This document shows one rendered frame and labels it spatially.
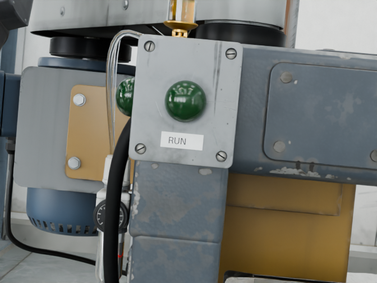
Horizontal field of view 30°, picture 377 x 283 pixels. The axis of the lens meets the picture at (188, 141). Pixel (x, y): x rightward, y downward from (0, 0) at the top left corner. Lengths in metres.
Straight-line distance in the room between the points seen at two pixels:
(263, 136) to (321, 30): 5.28
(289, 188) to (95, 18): 0.31
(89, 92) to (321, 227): 0.34
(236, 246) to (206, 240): 0.30
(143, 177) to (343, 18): 5.35
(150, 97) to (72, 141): 0.45
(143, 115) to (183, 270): 0.13
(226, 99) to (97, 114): 0.45
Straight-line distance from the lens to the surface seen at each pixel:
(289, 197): 0.80
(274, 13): 0.68
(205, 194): 0.55
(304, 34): 5.80
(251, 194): 0.80
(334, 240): 0.87
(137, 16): 0.79
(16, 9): 0.76
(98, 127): 0.94
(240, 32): 0.66
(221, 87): 0.50
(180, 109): 0.49
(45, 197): 1.01
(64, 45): 1.01
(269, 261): 0.86
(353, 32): 5.87
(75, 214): 0.99
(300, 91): 0.55
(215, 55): 0.50
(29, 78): 0.97
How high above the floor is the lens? 1.28
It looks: 3 degrees down
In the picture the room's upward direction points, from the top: 5 degrees clockwise
